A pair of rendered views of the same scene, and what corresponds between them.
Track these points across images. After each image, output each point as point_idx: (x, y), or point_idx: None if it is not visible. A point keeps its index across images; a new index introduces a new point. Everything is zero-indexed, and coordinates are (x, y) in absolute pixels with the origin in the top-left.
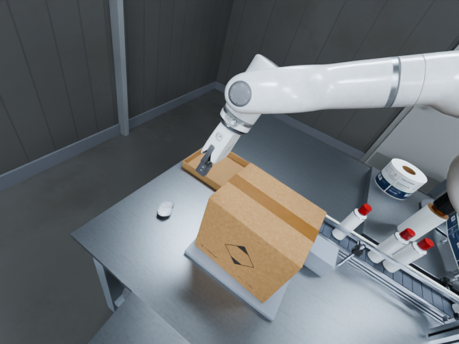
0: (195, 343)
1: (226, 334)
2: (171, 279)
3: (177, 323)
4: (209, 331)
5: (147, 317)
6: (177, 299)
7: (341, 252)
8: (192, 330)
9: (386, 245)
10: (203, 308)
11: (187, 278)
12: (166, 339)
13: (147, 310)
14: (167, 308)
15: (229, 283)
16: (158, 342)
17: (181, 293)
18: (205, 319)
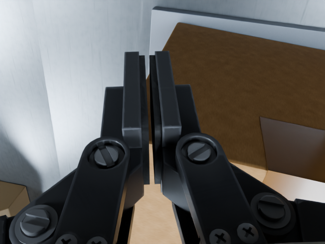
0: (53, 104)
1: (90, 136)
2: (91, 17)
3: (51, 68)
4: (77, 114)
5: (22, 20)
6: (74, 49)
7: None
8: (61, 93)
9: None
10: (93, 95)
11: (113, 45)
12: (27, 65)
13: (28, 11)
14: (54, 42)
15: None
16: (16, 57)
17: (87, 49)
18: (85, 104)
